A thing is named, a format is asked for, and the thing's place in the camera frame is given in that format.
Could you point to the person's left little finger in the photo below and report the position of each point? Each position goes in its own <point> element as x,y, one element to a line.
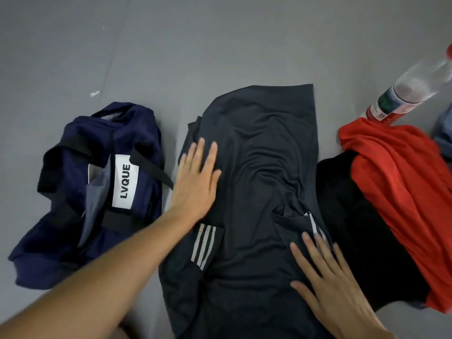
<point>181,164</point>

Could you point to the person's left hand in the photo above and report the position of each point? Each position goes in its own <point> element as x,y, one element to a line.
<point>192,188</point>

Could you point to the person's right forearm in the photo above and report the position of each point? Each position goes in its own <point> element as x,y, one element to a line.
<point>385,333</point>

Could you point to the person's right little finger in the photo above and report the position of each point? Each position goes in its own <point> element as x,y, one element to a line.
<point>341,259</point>

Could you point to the blue grey garment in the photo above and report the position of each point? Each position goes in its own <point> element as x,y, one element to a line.
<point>444,134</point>

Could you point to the clear plastic bottle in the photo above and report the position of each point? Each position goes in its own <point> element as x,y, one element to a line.
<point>409,88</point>

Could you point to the navy duffel bag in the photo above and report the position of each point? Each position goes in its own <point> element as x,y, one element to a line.
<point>74,172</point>

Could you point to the person's right thumb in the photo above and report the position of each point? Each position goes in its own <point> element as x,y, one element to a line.
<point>303,291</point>

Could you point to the red garment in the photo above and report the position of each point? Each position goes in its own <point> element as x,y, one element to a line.
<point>399,180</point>

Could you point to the red bottle cap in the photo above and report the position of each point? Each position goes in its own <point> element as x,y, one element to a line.
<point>449,52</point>

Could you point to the black garment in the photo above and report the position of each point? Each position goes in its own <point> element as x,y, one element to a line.
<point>353,225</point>

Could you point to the dark grey striped shirt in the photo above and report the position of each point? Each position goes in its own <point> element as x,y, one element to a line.
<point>254,155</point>

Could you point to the person's left thumb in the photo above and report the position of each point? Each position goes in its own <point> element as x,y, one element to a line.
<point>216,180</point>

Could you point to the person's left middle finger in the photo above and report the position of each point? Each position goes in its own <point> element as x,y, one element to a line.
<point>200,151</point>

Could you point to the person's right hand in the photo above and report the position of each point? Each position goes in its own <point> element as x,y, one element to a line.
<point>339,296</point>

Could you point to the person's right middle finger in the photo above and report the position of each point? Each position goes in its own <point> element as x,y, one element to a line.
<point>314,252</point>

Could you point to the person's left forearm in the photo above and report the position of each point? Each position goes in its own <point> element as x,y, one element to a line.
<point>91,278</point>

